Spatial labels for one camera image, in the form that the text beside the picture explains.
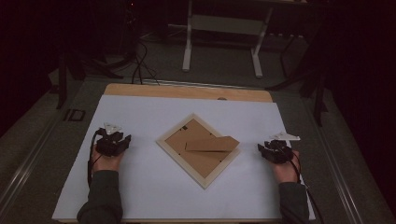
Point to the person's left hand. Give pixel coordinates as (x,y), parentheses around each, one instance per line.
(106,163)

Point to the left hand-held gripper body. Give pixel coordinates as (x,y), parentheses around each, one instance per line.
(107,146)

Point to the black metal stand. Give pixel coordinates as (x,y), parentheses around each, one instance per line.
(319,99)
(62,87)

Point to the metal floor rail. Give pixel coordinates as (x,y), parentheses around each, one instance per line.
(28,161)
(339,183)

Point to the wooden photo frame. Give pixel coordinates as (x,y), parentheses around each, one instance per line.
(199,165)

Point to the person's right hand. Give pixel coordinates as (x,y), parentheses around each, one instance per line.
(288,172)

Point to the white metal desk frame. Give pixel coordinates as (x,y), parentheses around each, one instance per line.
(186,56)

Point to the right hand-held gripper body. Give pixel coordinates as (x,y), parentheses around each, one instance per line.
(280,154)

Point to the black rectangular floor plate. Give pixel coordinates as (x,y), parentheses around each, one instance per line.
(67,115)

